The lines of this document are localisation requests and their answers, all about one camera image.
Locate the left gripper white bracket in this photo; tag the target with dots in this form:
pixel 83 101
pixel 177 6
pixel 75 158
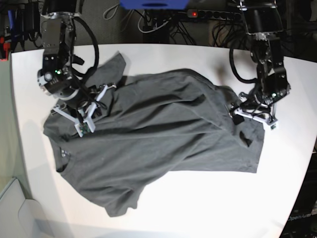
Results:
pixel 252 109

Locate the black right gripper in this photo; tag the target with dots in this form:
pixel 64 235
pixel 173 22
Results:
pixel 85 110

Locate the dark grey t-shirt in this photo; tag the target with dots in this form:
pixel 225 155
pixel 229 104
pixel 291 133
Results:
pixel 152 124

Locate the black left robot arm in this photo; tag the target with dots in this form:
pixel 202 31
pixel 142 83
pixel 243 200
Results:
pixel 263 23

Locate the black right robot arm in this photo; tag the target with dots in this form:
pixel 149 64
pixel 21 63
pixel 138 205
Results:
pixel 58 78

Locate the red black clamp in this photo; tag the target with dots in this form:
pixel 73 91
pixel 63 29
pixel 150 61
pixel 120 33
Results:
pixel 5 45

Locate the black power strip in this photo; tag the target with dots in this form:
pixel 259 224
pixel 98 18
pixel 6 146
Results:
pixel 213 15

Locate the blue plastic box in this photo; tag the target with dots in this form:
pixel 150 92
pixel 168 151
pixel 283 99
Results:
pixel 154 4

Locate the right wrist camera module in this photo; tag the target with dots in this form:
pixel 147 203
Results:
pixel 82 129

